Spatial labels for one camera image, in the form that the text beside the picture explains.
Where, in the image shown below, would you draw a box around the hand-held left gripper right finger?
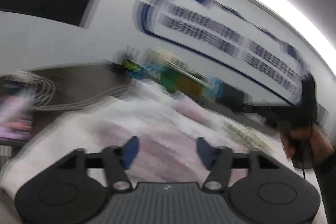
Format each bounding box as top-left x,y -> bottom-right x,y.
196,136 -> 280,191

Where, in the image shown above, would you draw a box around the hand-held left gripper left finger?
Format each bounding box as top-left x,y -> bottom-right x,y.
56,136 -> 140,192

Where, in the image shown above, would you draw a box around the pink floral dress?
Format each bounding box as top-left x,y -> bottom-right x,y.
87,105 -> 237,186

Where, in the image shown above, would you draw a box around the person's right forearm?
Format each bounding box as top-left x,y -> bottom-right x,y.
313,146 -> 336,224

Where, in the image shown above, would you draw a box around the person's right hand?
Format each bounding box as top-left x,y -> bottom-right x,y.
279,122 -> 335,166

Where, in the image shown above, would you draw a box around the pink folded garment blue trim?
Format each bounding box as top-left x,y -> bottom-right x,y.
172,99 -> 212,123

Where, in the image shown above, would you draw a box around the cream folded garment teal flowers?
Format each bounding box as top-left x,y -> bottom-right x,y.
223,121 -> 275,152

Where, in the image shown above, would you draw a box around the white fluffy towel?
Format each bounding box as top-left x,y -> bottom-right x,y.
0,79 -> 318,224

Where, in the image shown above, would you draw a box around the yellow-green cloth item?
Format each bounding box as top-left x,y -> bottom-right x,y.
123,58 -> 141,73

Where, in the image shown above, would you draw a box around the phone with lit screen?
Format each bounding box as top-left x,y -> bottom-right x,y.
0,81 -> 34,141

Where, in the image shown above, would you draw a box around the green bag with blue straps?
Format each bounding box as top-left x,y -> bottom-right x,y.
141,49 -> 224,99

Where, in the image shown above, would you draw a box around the white cable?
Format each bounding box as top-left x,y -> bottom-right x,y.
5,70 -> 158,112

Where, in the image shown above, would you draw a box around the blue wall sign lettering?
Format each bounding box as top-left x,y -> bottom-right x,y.
134,0 -> 311,107

